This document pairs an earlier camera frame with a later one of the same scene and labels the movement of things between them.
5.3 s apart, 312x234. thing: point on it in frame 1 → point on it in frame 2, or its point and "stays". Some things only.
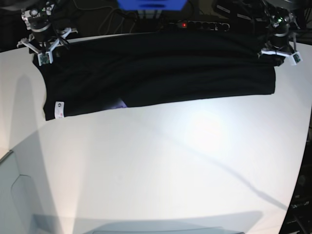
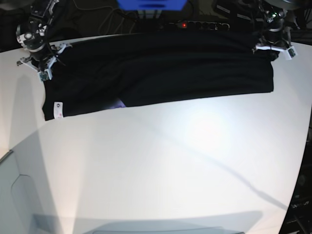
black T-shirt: (105, 74) stays
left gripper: (44, 41) → (43, 59)
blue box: (152, 5) stays
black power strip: (201, 26) stays
